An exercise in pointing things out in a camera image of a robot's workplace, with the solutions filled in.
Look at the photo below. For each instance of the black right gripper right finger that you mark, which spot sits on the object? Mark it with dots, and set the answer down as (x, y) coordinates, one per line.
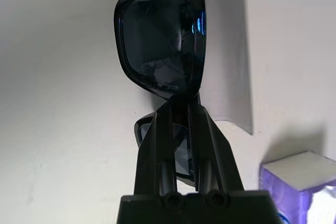
(215, 161)

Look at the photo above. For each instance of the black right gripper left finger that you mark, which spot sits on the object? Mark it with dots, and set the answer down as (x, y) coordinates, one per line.
(155, 161)

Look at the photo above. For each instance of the grey glasses case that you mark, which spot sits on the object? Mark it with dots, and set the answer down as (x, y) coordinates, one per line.
(228, 51)

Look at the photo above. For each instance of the black sunglasses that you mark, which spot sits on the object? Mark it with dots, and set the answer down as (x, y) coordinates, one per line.
(157, 37)

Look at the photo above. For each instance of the purple tissue pack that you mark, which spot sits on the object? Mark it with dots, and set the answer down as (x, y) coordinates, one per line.
(288, 176)

